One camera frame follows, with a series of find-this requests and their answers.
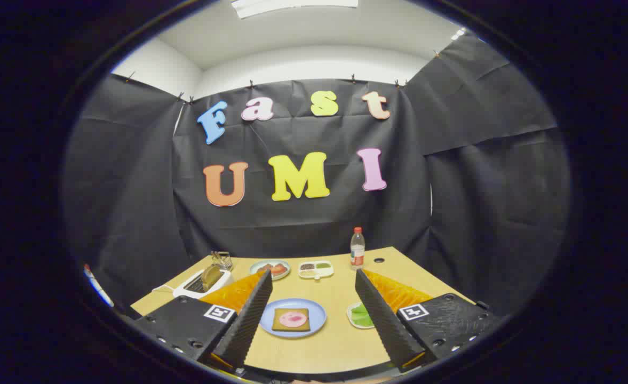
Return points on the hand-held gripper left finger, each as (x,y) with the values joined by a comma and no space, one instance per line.
(249,320)

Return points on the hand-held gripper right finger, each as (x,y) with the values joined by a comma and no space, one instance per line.
(380,314)

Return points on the green lettuce leaf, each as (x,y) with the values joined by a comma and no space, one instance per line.
(362,316)

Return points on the plain brown bread slice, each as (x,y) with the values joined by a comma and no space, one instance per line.
(211,277)

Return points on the brown bread slice with ham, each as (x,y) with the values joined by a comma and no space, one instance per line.
(276,325)

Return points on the white square plate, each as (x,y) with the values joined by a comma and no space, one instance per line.
(350,316)

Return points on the pink ham slice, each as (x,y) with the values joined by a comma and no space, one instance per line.
(293,319)

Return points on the pale green oval plate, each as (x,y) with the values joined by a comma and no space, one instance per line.
(257,276)

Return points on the brown meat slice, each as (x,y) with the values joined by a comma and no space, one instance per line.
(263,269)

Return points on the red tomato slice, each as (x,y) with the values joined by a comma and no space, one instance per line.
(279,270)

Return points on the blue round plate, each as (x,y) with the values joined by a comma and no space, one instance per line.
(316,316)

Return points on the white toaster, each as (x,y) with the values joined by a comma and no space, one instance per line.
(191,286)

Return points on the clear plastic water bottle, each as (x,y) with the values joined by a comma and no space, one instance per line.
(357,250)

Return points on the white divided condiment dish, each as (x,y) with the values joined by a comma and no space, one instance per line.
(316,270)

